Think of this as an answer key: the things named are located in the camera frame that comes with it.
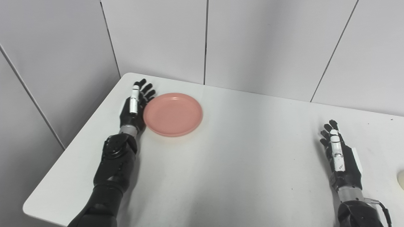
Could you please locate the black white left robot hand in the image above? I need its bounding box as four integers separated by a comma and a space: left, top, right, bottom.
119, 79, 156, 133

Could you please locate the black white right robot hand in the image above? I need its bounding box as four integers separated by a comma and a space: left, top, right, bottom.
319, 119, 363, 191

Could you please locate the pink round plate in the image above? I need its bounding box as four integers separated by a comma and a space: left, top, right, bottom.
143, 92, 203, 137

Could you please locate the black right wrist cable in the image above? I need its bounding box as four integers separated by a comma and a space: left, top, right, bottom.
364, 198, 392, 227

